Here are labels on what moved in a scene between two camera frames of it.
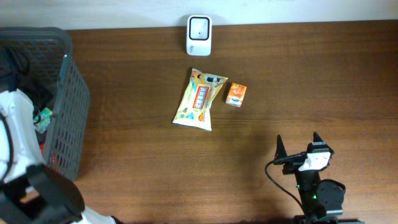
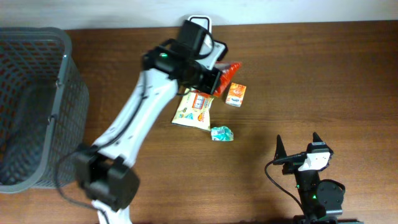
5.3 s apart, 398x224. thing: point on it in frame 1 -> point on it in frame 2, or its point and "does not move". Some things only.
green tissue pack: x=42 y=121 -> x=221 y=134
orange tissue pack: x=236 y=95 does not move
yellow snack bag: x=194 y=107 does not move
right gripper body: x=290 y=168 does not move
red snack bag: x=50 y=156 -> x=226 y=76
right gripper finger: x=316 y=138 does not move
